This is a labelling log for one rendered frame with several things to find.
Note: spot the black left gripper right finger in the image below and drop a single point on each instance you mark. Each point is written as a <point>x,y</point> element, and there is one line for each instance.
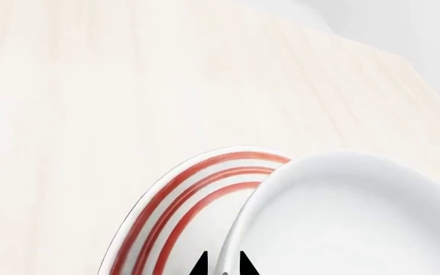
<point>247,266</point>

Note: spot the white plate with red rings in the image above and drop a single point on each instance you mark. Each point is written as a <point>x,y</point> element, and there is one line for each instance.
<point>174,206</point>

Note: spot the white bowl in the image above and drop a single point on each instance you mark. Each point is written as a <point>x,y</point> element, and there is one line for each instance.
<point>342,217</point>

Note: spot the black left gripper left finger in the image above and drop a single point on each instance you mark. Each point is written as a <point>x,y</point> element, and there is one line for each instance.
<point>201,266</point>

